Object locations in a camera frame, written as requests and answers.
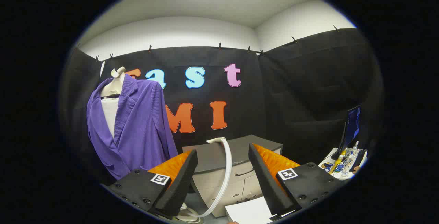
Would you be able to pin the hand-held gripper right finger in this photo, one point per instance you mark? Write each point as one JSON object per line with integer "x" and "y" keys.
{"x": 265, "y": 179}

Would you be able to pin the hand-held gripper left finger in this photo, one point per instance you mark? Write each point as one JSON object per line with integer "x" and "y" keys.
{"x": 185, "y": 176}

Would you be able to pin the cream garment hanger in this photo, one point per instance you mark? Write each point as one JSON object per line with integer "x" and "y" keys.
{"x": 115, "y": 86}

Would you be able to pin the white paper sheet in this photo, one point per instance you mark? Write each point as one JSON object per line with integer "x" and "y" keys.
{"x": 250, "y": 212}

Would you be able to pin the beige cabinet with grey top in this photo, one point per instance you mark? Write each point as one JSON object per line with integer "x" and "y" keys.
{"x": 219, "y": 155}

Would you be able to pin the white side table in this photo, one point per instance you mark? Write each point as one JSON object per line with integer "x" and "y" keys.
{"x": 329, "y": 160}

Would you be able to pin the yellow bottle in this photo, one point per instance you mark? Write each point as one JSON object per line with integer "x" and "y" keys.
{"x": 336, "y": 164}

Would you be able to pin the black backdrop cloth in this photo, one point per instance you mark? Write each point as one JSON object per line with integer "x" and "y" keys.
{"x": 291, "y": 97}

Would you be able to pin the clear plastic bottle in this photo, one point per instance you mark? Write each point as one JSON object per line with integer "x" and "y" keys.
{"x": 354, "y": 148}

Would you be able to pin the black keyboard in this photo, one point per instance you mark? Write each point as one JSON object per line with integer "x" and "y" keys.
{"x": 359, "y": 160}

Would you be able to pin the black computer monitor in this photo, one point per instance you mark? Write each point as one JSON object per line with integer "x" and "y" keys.
{"x": 353, "y": 128}

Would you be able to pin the row of black clips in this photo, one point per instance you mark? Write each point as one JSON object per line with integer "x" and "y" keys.
{"x": 150, "y": 49}

